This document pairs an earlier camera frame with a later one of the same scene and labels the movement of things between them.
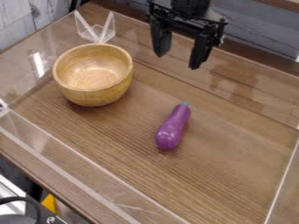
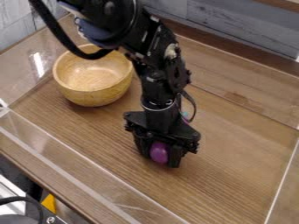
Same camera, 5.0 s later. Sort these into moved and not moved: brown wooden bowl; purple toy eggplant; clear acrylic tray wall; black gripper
Moved: black gripper; purple toy eggplant
Not moved: brown wooden bowl; clear acrylic tray wall
